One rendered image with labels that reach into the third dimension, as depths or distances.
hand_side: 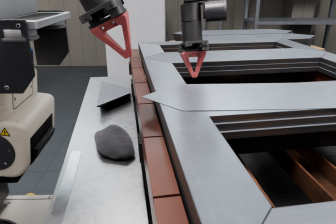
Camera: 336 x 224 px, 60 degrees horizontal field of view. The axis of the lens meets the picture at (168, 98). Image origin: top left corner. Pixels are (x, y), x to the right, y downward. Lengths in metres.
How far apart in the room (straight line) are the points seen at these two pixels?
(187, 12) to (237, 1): 3.63
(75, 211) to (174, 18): 3.84
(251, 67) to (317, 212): 0.76
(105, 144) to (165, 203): 0.42
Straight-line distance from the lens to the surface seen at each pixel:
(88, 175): 0.76
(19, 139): 0.80
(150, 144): 0.56
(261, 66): 1.11
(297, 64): 1.18
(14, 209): 1.38
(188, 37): 0.82
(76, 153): 0.85
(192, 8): 0.82
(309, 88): 0.83
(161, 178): 0.47
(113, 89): 1.20
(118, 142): 0.82
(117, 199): 0.67
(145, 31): 3.42
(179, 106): 0.63
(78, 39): 4.52
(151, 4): 3.39
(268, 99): 0.72
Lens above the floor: 1.11
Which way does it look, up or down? 21 degrees down
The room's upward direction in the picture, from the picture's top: straight up
